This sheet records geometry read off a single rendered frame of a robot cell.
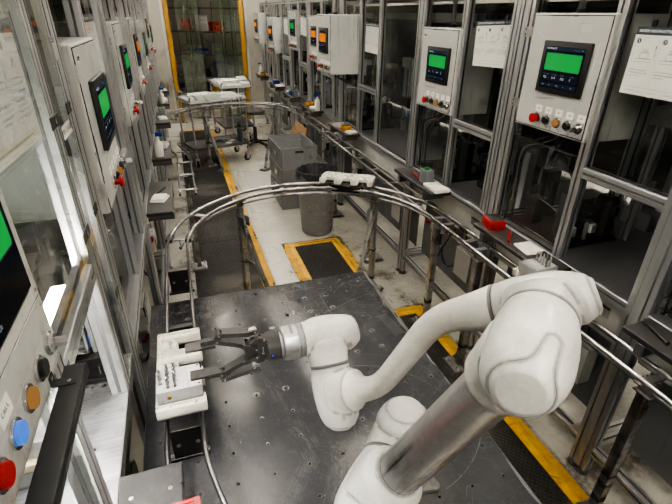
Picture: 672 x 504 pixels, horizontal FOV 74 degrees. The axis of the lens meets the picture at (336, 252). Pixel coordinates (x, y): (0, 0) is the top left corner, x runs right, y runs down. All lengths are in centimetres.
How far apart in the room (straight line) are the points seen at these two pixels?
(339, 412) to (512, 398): 55
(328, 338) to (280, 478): 49
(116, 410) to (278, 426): 50
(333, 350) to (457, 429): 40
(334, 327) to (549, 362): 60
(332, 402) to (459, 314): 40
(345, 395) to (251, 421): 54
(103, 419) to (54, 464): 71
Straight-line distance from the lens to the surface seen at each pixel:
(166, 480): 124
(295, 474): 147
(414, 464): 102
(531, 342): 72
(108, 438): 137
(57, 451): 74
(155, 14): 917
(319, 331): 116
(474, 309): 94
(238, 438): 158
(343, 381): 114
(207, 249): 414
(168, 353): 161
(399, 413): 126
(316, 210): 413
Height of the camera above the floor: 188
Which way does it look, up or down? 28 degrees down
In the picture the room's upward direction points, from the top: 1 degrees clockwise
